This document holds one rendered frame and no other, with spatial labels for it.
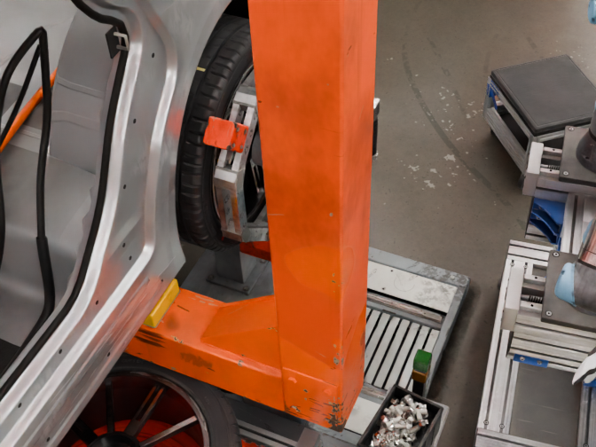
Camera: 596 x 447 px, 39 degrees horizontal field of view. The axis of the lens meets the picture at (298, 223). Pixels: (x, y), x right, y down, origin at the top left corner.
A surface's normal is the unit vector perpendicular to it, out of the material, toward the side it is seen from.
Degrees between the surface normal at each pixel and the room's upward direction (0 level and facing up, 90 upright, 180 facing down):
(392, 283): 0
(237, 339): 90
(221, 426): 0
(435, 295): 0
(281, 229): 90
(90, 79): 48
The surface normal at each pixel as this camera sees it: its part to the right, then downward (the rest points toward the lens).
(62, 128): -0.49, 0.25
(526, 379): -0.04, -0.68
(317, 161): -0.40, 0.68
